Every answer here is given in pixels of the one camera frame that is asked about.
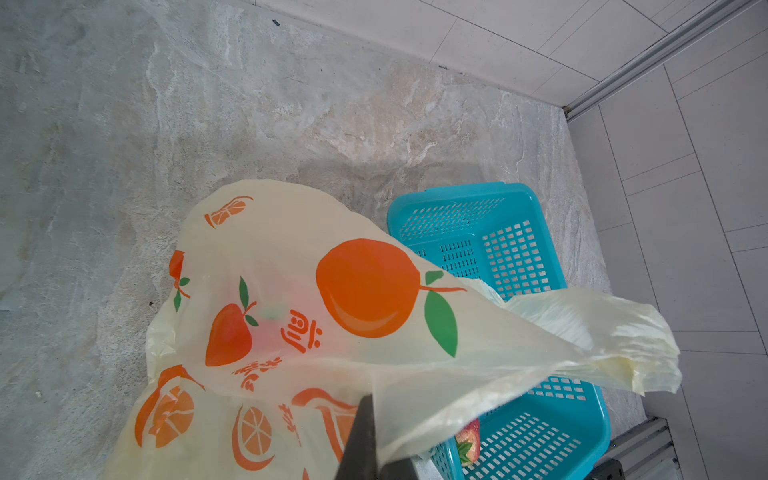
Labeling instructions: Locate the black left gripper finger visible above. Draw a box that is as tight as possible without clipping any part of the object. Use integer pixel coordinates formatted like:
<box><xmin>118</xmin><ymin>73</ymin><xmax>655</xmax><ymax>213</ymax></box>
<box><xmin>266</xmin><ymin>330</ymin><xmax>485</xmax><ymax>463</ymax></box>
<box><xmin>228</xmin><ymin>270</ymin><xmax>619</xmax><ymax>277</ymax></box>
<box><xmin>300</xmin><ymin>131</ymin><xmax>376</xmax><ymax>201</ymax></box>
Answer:
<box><xmin>335</xmin><ymin>395</ymin><xmax>418</xmax><ymax>480</ymax></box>

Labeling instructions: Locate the cream printed plastic bag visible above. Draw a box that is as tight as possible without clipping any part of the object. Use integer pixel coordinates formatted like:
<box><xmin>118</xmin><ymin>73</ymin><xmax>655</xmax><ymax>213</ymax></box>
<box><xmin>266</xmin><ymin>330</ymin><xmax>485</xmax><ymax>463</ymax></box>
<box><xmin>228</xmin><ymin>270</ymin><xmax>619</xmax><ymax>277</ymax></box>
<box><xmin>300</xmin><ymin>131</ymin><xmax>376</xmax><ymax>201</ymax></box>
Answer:
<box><xmin>105</xmin><ymin>180</ymin><xmax>682</xmax><ymax>479</ymax></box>

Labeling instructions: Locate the teal plastic basket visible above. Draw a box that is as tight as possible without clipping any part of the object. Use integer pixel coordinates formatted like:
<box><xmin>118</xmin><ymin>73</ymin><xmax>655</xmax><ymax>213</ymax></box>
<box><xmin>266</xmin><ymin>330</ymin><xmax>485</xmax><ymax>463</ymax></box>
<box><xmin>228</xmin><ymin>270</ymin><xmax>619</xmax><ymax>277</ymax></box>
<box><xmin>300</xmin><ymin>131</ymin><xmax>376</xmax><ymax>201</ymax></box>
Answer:
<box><xmin>387</xmin><ymin>182</ymin><xmax>611</xmax><ymax>479</ymax></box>

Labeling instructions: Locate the aluminium mounting rail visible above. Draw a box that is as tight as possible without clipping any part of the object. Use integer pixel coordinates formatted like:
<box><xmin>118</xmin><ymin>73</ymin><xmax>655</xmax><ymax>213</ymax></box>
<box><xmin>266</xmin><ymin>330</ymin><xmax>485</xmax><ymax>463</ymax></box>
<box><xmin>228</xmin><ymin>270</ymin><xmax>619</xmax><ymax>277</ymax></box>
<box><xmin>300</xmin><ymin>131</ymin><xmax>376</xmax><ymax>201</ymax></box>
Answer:
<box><xmin>586</xmin><ymin>417</ymin><xmax>683</xmax><ymax>480</ymax></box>

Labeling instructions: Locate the aluminium corner wall profile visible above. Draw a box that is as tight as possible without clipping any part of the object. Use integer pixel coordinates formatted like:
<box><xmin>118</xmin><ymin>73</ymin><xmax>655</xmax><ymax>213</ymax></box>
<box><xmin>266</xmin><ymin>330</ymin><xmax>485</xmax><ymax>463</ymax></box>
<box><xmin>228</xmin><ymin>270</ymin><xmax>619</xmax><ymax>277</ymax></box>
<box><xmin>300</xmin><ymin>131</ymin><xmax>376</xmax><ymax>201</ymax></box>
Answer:
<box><xmin>562</xmin><ymin>0</ymin><xmax>758</xmax><ymax>122</ymax></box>

